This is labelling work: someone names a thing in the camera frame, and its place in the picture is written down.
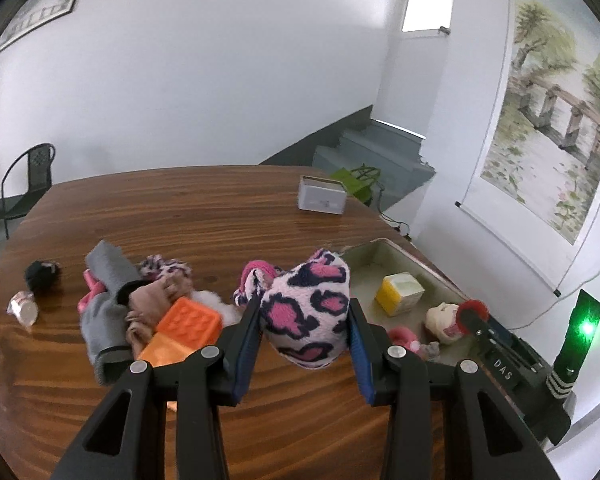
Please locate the grey staircase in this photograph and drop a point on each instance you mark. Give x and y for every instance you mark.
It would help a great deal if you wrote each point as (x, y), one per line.
(365, 145)

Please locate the orange studded block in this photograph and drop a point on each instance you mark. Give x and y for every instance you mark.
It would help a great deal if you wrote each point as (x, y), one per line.
(190, 322)

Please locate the yellow and white cube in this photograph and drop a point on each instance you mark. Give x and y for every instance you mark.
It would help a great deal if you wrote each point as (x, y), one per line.
(399, 294)

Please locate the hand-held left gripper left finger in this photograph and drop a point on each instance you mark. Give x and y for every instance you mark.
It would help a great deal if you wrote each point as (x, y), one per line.
(246, 360)

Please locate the beige sock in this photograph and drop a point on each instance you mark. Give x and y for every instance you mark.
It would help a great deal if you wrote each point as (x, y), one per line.
(150, 305)

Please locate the cream plush toy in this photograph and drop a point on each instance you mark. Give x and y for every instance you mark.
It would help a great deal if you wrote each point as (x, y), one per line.
(442, 322)

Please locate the green bag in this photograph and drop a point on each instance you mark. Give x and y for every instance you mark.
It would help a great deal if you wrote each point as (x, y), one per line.
(360, 180)

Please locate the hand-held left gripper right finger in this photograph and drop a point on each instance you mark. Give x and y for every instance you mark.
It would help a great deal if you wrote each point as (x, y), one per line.
(361, 360)

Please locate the red fluffy ball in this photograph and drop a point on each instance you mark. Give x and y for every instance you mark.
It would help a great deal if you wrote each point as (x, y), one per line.
(472, 310)

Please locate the small pink-white wrapped packet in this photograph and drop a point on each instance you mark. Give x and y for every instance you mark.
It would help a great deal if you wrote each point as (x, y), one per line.
(24, 310)

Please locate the small grey item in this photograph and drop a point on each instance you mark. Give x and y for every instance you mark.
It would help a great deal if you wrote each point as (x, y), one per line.
(431, 351)

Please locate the wooden desktop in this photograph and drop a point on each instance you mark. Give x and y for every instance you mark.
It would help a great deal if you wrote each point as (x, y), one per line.
(190, 220)

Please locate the pink leopard print fuzzy sock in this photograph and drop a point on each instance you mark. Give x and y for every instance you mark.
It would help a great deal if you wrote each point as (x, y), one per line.
(307, 310)

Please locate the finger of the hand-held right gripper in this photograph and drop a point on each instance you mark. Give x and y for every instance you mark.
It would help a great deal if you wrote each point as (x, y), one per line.
(485, 332)

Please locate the black metal chair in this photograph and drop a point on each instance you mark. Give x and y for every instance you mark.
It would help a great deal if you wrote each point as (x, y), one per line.
(30, 175)

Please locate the grey fabric glove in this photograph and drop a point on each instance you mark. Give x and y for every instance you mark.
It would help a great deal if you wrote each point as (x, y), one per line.
(105, 310)

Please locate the framed wall picture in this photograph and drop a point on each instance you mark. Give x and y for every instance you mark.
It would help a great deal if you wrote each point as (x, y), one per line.
(40, 7)

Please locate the white rectangular box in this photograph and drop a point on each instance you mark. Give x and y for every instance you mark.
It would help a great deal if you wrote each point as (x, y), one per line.
(321, 197)

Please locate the small leopard print fuzzy sock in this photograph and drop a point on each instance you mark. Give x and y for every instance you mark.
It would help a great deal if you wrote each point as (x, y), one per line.
(162, 266)

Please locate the leopard sock with pink cuff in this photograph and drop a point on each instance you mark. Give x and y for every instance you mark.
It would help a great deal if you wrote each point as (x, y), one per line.
(252, 280)

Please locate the black rolled sock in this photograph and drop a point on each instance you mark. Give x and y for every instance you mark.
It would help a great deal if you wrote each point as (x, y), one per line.
(40, 276)

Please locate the white fluffy item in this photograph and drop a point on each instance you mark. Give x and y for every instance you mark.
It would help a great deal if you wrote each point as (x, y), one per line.
(220, 307)

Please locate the pink fluffy item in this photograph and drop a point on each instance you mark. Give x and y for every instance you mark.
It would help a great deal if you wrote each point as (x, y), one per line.
(404, 339)

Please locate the landscape painting wall scroll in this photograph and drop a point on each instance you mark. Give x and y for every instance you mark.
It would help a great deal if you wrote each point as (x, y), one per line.
(550, 110)

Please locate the metal tray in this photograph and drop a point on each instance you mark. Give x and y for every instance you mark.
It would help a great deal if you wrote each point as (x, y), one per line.
(375, 265)

